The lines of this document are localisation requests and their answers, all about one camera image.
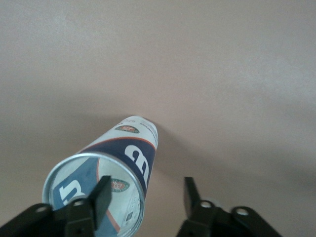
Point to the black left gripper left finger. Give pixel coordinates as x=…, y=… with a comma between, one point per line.
x=101, y=197

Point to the brown table mat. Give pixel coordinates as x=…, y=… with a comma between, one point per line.
x=172, y=61

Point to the white and blue tennis can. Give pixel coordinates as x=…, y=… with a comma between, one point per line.
x=138, y=153

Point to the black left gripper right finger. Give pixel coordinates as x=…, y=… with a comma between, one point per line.
x=192, y=205

